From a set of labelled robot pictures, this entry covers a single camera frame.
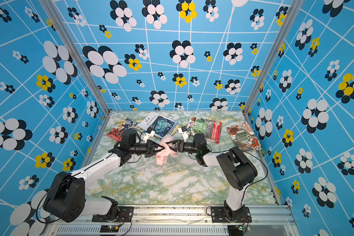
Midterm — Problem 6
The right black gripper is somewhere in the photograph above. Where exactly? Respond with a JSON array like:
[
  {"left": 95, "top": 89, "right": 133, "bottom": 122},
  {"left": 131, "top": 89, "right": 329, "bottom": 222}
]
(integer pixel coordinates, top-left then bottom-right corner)
[{"left": 166, "top": 141, "right": 201, "bottom": 156}]

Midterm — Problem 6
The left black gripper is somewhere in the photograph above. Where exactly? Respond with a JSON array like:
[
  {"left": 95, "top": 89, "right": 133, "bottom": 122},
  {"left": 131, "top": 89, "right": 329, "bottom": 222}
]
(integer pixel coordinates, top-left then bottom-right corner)
[{"left": 130, "top": 140, "right": 166, "bottom": 157}]

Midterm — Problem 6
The pink cloth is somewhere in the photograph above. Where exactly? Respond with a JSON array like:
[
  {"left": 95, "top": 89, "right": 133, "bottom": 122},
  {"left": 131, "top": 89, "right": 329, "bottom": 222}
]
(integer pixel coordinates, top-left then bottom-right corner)
[{"left": 156, "top": 134, "right": 178, "bottom": 166}]

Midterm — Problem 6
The white book with galaxy cover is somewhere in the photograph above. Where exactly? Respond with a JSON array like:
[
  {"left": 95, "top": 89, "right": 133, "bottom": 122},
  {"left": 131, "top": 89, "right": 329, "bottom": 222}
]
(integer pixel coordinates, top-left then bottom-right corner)
[{"left": 137, "top": 112, "right": 178, "bottom": 139}]

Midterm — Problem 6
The red manga book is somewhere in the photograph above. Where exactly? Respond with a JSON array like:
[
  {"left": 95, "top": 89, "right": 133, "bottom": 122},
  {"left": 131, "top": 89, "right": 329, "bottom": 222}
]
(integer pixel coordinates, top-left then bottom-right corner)
[{"left": 107, "top": 118, "right": 138, "bottom": 141}]

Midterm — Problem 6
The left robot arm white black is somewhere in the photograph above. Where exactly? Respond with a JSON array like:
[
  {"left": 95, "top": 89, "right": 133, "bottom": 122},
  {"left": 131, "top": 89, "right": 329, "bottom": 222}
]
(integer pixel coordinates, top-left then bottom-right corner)
[{"left": 42, "top": 128, "right": 168, "bottom": 223}]

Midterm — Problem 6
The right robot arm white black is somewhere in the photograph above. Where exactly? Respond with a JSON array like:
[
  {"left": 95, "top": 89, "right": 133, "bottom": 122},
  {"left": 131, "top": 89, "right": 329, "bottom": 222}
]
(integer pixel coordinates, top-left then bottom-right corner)
[{"left": 166, "top": 134, "right": 258, "bottom": 223}]

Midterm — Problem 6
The green red dinosaur book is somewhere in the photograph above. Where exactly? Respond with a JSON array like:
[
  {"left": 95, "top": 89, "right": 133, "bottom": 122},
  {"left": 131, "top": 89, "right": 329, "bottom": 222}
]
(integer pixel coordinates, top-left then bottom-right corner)
[{"left": 186, "top": 117, "right": 222, "bottom": 144}]

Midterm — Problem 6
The red brown illustrated book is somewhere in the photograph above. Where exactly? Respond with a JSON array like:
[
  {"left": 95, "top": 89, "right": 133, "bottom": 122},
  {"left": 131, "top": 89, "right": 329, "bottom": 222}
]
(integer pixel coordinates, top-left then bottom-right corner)
[{"left": 226, "top": 122, "right": 262, "bottom": 151}]

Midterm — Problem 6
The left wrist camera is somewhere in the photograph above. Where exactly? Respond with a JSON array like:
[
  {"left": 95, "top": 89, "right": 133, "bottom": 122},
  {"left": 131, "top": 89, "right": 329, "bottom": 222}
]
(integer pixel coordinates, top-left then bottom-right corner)
[{"left": 143, "top": 130, "right": 155, "bottom": 141}]

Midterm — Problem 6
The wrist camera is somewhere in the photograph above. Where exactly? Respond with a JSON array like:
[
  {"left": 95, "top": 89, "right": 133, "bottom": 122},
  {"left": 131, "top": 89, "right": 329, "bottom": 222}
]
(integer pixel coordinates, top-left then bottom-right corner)
[
  {"left": 178, "top": 127, "right": 189, "bottom": 142},
  {"left": 143, "top": 130, "right": 155, "bottom": 141}
]

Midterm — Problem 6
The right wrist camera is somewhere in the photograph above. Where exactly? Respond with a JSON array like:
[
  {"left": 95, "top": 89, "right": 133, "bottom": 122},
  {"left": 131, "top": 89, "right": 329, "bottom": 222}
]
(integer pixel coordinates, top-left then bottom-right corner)
[{"left": 178, "top": 127, "right": 189, "bottom": 142}]

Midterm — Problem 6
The aluminium front rail frame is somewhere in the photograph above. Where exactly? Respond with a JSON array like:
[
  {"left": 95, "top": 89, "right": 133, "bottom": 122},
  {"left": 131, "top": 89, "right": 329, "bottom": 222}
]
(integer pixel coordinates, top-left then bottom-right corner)
[{"left": 44, "top": 204, "right": 300, "bottom": 236}]

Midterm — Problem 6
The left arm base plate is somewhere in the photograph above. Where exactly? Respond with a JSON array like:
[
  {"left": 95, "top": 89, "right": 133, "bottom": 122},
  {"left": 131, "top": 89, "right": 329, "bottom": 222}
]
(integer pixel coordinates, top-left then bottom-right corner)
[{"left": 92, "top": 206, "right": 135, "bottom": 223}]

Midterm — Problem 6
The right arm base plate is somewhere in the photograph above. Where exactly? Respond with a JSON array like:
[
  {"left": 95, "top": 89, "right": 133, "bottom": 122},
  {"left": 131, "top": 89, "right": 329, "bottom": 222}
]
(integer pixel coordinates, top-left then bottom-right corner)
[{"left": 209, "top": 206, "right": 252, "bottom": 224}]

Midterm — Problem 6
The left aluminium corner post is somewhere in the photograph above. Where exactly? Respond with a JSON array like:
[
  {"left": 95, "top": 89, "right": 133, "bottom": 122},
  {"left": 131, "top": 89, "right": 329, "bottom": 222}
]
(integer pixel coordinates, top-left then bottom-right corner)
[{"left": 40, "top": 1, "right": 110, "bottom": 116}]

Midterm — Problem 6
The aluminium corner post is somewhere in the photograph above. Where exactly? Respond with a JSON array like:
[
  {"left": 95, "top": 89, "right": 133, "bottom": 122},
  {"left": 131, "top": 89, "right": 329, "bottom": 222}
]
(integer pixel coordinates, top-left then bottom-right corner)
[
  {"left": 244, "top": 0, "right": 304, "bottom": 115},
  {"left": 40, "top": 1, "right": 110, "bottom": 116}
]

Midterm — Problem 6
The right aluminium corner post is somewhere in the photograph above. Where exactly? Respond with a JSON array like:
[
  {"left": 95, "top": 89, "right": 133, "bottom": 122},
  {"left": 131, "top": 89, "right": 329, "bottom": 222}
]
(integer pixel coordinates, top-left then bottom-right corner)
[{"left": 244, "top": 0, "right": 304, "bottom": 115}]

